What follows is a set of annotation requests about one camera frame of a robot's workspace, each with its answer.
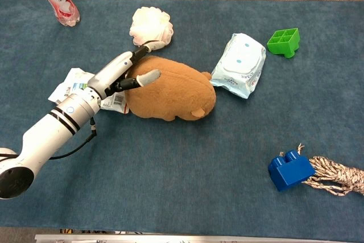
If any robot left five-finger hand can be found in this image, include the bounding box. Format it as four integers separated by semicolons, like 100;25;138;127
87;40;166;101

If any brown plush toy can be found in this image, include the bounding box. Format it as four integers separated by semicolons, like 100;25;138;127
124;55;217;122

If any white printed snack bag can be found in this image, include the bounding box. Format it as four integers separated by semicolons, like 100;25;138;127
47;68;130;114

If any white mesh bath pouf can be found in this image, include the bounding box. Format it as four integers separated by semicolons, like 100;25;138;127
129;7;174;47

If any blue felt table cloth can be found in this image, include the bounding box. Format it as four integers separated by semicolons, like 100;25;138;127
0;0;364;242

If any pale blue wet wipes pack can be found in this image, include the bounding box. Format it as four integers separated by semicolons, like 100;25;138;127
210;32;267;100

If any green plastic building block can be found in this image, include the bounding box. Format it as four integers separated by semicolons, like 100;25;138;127
266;27;301;59

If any blue plastic building block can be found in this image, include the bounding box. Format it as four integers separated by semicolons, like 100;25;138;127
267;150;316;192

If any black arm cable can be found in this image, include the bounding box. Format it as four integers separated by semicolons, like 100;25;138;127
0;117;97;160

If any aluminium profile rail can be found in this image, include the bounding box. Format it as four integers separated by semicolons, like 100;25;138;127
34;233;364;243

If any beige twisted rope bundle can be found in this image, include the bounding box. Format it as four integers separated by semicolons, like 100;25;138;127
278;142;364;197

